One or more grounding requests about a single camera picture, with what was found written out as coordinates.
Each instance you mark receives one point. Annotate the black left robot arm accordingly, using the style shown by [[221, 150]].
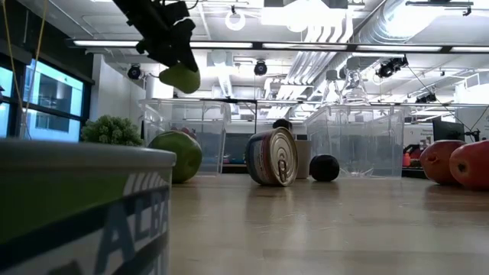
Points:
[[128, 7]]

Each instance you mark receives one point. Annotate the black computer monitor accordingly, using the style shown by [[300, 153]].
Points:
[[449, 131]]

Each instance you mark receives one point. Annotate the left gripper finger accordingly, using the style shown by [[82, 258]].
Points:
[[187, 42], [162, 55]]

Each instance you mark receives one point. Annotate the small grey plastic bin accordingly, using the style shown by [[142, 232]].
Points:
[[303, 160]]

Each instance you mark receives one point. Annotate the black framed window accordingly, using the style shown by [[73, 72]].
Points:
[[53, 88]]

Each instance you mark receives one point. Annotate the long ceiling light strip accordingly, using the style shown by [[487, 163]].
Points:
[[267, 46]]

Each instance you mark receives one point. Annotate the blue red label can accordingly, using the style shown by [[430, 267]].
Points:
[[271, 156]]

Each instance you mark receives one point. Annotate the light green apple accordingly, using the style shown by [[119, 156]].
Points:
[[181, 80]]

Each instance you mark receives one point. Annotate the green label tuna can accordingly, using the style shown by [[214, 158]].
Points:
[[57, 191]]

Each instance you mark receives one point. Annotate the clear plastic bin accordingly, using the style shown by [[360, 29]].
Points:
[[363, 133], [214, 114]]

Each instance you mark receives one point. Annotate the black ceiling spotlight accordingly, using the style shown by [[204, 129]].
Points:
[[391, 66], [134, 71], [260, 68], [426, 98]]

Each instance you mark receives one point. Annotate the dark plum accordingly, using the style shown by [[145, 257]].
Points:
[[324, 168]]

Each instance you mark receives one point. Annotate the dark green apple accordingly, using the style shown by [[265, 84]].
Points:
[[183, 156]]

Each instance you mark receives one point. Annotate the silver ventilation duct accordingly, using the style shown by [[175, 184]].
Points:
[[382, 26]]

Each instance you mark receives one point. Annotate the orange bottle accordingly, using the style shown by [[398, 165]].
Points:
[[407, 159]]

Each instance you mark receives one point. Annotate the clear plastic bottle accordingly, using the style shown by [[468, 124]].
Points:
[[354, 89], [331, 93]]

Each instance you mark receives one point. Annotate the person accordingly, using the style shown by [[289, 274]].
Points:
[[282, 124]]

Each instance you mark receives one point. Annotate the dark red apple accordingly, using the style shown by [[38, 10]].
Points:
[[435, 162]]

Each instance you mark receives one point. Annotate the orange red apple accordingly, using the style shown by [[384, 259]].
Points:
[[471, 164]]

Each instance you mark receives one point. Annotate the green artificial plant white pot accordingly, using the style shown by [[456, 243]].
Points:
[[111, 130]]

